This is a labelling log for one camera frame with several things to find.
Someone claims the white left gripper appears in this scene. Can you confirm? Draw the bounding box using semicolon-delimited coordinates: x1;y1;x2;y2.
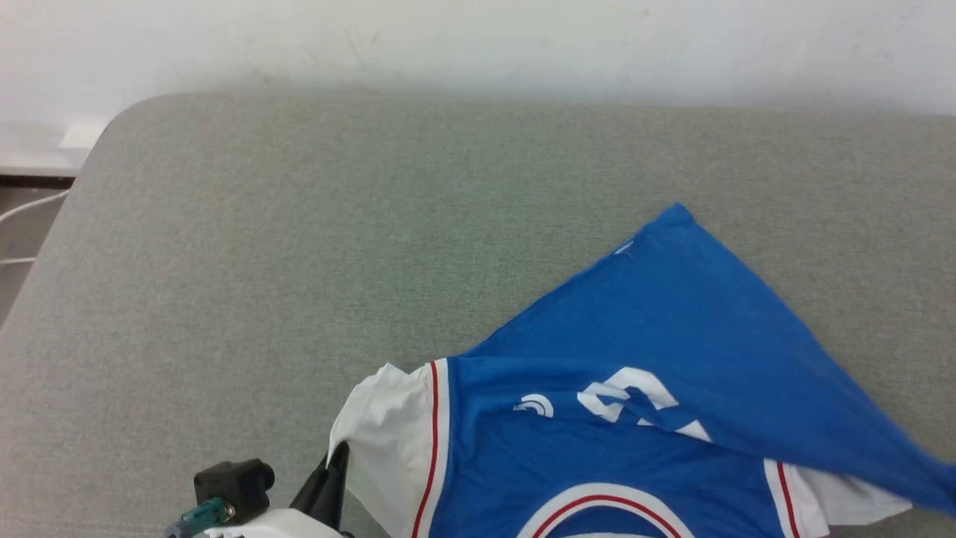
202;441;352;538

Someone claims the white floor cable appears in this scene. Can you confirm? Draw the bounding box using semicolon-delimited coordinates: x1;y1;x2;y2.
0;188;72;267

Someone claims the teal connector black cable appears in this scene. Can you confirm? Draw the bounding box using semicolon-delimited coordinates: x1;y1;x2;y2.
163;497;236;538

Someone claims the blue basketball jersey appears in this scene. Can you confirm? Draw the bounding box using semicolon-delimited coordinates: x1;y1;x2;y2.
327;202;956;538

